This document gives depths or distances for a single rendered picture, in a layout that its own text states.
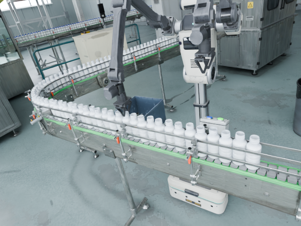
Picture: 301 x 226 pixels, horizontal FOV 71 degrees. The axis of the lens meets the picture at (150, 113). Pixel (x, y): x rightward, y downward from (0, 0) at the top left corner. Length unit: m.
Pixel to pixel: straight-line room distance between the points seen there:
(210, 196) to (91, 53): 4.14
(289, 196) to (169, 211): 1.27
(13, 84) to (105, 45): 2.52
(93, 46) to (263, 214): 4.46
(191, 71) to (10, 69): 5.26
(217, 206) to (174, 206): 0.43
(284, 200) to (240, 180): 0.18
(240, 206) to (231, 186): 1.06
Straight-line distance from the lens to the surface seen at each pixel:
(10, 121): 4.29
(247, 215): 2.17
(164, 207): 2.19
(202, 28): 0.97
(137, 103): 2.05
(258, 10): 4.50
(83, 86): 2.72
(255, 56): 4.66
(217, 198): 1.93
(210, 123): 1.18
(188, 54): 1.56
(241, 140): 1.01
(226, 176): 1.12
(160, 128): 1.15
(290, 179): 1.09
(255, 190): 1.14
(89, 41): 5.18
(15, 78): 6.34
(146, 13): 1.42
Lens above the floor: 1.75
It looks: 29 degrees down
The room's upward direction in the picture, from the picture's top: 11 degrees counter-clockwise
